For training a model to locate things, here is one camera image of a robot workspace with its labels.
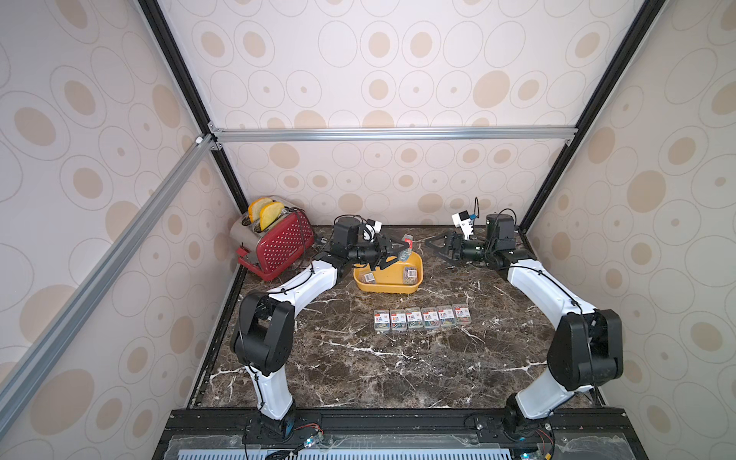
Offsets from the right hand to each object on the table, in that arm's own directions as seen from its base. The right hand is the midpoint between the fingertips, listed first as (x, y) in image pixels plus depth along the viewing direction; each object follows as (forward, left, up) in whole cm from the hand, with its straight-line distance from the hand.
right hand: (426, 252), depth 80 cm
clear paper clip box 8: (-7, -13, -23) cm, 27 cm away
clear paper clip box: (-1, +6, 0) cm, 6 cm away
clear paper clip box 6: (-8, -4, -23) cm, 24 cm away
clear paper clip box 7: (-8, -8, -23) cm, 25 cm away
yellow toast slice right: (+16, +51, -1) cm, 53 cm away
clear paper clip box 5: (-9, +2, -23) cm, 24 cm away
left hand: (-2, +4, +2) cm, 5 cm away
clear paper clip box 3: (-10, +13, -23) cm, 28 cm away
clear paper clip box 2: (+8, +3, -22) cm, 23 cm away
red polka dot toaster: (+6, +51, -9) cm, 52 cm away
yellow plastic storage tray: (+8, +6, -24) cm, 26 cm away
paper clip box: (+6, +18, -21) cm, 28 cm away
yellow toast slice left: (+19, +57, -1) cm, 60 cm away
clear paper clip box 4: (-10, +7, -23) cm, 26 cm away
